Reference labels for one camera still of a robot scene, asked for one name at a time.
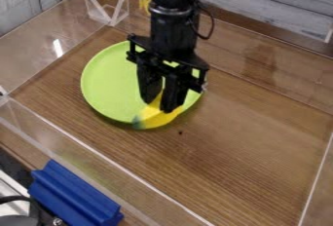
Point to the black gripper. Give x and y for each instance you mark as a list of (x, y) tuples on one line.
[(169, 67)]

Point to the yellow toy banana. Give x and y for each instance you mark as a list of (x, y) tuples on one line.
[(152, 117)]

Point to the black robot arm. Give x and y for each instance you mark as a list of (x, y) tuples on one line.
[(169, 68)]

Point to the green round plate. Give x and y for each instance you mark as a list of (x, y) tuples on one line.
[(109, 85)]

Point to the blue plastic clamp block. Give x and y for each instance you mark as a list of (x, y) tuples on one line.
[(71, 198)]

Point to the clear acrylic triangle bracket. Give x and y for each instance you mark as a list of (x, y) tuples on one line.
[(108, 14)]

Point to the clear acrylic front wall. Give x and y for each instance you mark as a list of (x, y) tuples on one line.
[(37, 142)]

